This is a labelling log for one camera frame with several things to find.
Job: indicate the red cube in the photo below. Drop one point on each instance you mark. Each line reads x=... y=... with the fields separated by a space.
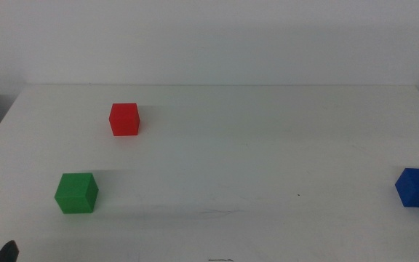
x=123 y=120

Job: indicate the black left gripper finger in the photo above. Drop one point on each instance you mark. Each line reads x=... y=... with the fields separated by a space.
x=8 y=253

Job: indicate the blue cube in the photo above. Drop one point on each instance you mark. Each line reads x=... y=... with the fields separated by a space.
x=418 y=189

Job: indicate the green cube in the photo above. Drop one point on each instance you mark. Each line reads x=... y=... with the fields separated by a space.
x=75 y=194

